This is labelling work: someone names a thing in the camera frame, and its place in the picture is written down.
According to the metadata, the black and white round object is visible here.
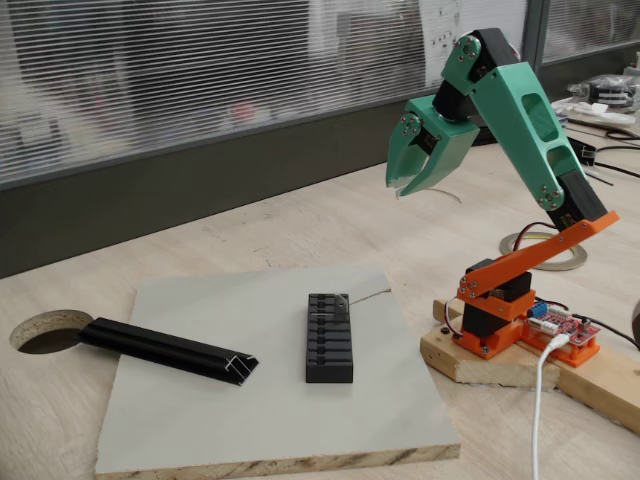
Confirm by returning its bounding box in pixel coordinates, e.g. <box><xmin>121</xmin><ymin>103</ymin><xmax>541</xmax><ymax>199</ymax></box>
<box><xmin>585</xmin><ymin>74</ymin><xmax>635</xmax><ymax>109</ymax></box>

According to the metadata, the red controller board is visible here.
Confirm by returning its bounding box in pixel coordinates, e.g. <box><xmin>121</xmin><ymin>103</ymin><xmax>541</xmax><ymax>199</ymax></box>
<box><xmin>524</xmin><ymin>298</ymin><xmax>599</xmax><ymax>347</ymax></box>

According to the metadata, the black power cable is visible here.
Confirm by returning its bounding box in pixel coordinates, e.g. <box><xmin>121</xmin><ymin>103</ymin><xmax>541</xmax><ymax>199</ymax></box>
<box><xmin>572</xmin><ymin>312</ymin><xmax>640</xmax><ymax>351</ymax></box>

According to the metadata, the wooden base block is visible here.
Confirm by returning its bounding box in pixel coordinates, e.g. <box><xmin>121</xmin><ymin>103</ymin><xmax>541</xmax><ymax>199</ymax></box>
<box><xmin>419</xmin><ymin>298</ymin><xmax>640</xmax><ymax>436</ymax></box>

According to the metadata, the red black servo wire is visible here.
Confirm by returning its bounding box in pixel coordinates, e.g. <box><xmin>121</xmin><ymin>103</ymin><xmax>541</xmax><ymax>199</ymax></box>
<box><xmin>516</xmin><ymin>222</ymin><xmax>559</xmax><ymax>251</ymax></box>

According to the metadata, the white plastic parts pile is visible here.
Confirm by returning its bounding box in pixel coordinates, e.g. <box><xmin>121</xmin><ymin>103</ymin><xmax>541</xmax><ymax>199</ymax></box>
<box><xmin>550</xmin><ymin>97</ymin><xmax>637</xmax><ymax>129</ymax></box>

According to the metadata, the grey chipboard panel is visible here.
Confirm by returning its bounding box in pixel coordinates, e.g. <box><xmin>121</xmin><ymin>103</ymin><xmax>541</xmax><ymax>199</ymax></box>
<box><xmin>93</xmin><ymin>264</ymin><xmax>462</xmax><ymax>476</ymax></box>

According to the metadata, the white USB cable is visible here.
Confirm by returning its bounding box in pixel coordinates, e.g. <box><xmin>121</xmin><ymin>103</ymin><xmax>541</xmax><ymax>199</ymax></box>
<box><xmin>528</xmin><ymin>333</ymin><xmax>569</xmax><ymax>480</ymax></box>

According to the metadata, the metallic tape ring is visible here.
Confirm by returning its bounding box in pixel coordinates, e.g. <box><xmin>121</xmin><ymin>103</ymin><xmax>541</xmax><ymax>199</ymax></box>
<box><xmin>499</xmin><ymin>230</ymin><xmax>589</xmax><ymax>272</ymax></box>

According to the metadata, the black ribbed rectangular block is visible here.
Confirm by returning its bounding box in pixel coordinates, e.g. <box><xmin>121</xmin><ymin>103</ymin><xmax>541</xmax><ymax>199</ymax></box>
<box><xmin>304</xmin><ymin>292</ymin><xmax>355</xmax><ymax>385</ymax></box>

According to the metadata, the black aluminium profile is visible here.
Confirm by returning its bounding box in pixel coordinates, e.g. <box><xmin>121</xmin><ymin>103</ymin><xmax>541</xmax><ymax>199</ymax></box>
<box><xmin>78</xmin><ymin>317</ymin><xmax>262</xmax><ymax>387</ymax></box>

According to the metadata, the printed paper sheet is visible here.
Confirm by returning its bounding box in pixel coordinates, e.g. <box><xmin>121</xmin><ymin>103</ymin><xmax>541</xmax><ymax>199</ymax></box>
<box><xmin>419</xmin><ymin>0</ymin><xmax>529</xmax><ymax>87</ymax></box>

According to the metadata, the long black frame profile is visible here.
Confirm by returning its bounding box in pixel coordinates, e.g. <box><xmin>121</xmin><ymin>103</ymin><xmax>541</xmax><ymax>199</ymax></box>
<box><xmin>568</xmin><ymin>138</ymin><xmax>599</xmax><ymax>169</ymax></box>

